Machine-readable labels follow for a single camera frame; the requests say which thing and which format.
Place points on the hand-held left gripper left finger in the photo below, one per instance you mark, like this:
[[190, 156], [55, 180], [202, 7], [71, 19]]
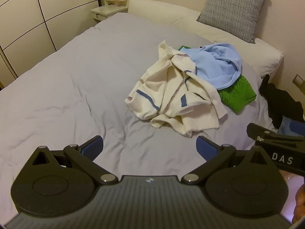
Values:
[[91, 147]]

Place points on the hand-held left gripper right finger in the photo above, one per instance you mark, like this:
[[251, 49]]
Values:
[[205, 148]]

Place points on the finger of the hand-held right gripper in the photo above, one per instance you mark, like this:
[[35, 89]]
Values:
[[262, 133], [295, 127]]

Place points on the cream striped knit sweater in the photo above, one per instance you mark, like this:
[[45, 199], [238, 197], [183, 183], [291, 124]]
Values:
[[166, 81]]

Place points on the person's right hand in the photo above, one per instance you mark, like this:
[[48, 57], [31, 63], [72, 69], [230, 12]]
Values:
[[299, 202]]

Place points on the black cloth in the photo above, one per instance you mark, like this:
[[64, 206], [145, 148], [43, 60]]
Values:
[[278, 102]]

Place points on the green knit sweater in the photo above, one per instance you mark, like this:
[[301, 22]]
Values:
[[236, 95]]

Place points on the bed with lavender duvet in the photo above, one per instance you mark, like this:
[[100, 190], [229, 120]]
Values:
[[71, 88]]

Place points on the light blue garment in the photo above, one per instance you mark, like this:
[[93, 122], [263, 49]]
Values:
[[209, 69]]

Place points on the grey woven pillow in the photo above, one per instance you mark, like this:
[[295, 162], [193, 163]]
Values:
[[233, 7]]

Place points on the white nightstand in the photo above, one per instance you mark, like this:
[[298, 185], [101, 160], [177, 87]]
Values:
[[107, 10]]

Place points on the cream panelled wardrobe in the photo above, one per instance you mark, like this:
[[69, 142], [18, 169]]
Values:
[[23, 16]]

